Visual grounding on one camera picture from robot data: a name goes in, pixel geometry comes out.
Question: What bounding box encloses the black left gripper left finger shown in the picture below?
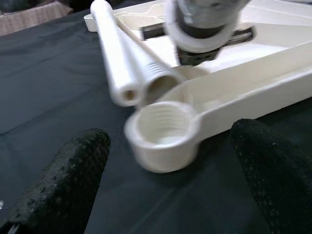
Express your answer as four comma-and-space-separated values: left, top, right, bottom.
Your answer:
0, 128, 111, 234

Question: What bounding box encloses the white plastic table top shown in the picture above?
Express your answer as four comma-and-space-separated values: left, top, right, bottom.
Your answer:
84, 0, 312, 174

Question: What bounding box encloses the white plastic table leg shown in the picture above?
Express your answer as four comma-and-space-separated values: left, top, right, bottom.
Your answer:
90, 0, 142, 108
117, 23, 185, 103

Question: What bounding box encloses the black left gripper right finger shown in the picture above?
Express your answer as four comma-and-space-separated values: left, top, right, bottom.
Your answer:
230, 119, 312, 234

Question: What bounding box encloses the beige cloth covered stand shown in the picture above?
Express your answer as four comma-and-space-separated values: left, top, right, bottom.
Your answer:
0, 0, 73, 32

